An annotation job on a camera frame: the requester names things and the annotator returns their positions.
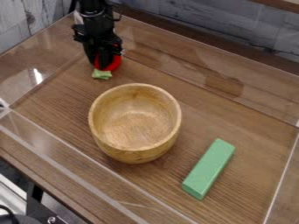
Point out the clear acrylic tray enclosure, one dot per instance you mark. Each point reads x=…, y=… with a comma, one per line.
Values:
x=184, y=140

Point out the black table leg bracket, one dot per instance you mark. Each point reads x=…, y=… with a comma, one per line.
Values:
x=45, y=214

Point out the green rectangular block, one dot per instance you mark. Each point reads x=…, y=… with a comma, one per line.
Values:
x=204, y=172

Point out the wooden bowl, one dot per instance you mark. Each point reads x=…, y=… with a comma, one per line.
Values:
x=135, y=120

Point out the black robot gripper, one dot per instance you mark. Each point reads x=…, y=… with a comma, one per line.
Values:
x=95, y=33

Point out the red plush strawberry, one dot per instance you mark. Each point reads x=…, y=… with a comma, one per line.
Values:
x=103, y=73

